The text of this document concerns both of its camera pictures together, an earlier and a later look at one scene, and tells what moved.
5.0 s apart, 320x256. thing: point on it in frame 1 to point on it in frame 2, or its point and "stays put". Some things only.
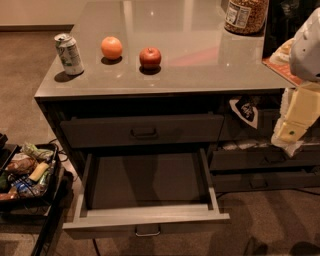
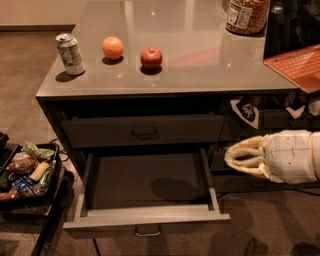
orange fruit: x=111 y=47 stays put
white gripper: x=306 y=50 to x=288 y=156
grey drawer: x=145 y=194 stays put
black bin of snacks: x=28 y=176 stays put
